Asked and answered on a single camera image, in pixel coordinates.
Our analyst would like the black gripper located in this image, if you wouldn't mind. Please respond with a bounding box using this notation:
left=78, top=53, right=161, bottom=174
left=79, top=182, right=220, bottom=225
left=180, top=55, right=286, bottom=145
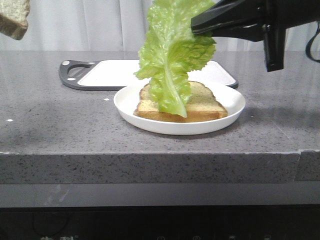
left=191, top=0, right=320, bottom=72

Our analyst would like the green lettuce leaf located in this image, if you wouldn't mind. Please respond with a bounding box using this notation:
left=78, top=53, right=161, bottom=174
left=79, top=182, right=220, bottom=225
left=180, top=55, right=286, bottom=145
left=135, top=0, right=216, bottom=118

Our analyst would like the bread slice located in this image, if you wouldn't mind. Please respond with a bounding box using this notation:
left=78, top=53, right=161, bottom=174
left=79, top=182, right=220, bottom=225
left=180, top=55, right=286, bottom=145
left=133, top=81, right=228, bottom=123
left=0, top=0, right=30, bottom=41

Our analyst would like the white round plate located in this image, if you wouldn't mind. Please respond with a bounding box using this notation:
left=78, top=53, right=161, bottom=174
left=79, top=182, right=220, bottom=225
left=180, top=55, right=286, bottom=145
left=113, top=80, right=246, bottom=135

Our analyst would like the white black cutting board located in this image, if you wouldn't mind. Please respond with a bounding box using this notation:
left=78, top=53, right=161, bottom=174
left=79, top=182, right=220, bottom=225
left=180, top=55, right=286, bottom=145
left=58, top=59, right=239, bottom=91

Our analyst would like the white curtain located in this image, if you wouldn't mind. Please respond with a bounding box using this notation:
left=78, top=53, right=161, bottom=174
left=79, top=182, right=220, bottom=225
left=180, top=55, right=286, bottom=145
left=0, top=0, right=320, bottom=53

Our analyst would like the dark appliance front panel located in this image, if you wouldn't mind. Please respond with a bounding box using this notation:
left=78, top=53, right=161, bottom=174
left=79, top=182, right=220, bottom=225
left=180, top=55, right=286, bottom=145
left=0, top=205, right=320, bottom=240

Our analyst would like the black cable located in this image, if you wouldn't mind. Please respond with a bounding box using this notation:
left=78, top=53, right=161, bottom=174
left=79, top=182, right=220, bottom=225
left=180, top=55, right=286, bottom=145
left=305, top=21, right=320, bottom=63

